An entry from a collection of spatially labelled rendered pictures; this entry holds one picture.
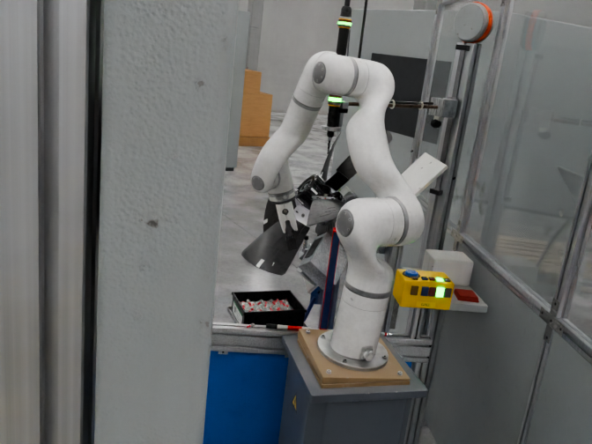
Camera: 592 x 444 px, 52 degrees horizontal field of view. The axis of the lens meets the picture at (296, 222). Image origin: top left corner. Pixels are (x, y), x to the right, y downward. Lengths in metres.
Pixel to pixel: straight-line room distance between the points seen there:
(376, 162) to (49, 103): 1.27
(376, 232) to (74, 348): 1.17
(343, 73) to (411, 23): 3.09
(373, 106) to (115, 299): 1.33
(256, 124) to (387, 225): 9.06
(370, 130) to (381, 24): 3.39
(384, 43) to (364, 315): 3.50
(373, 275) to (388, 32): 3.48
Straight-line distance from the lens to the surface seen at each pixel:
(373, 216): 1.40
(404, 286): 1.87
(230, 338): 1.90
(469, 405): 2.65
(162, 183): 0.25
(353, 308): 1.52
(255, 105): 10.34
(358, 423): 1.58
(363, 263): 1.46
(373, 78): 1.59
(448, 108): 2.54
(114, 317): 0.27
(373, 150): 1.49
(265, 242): 2.18
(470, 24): 2.62
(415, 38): 4.55
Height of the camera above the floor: 1.71
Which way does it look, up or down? 16 degrees down
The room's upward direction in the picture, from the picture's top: 7 degrees clockwise
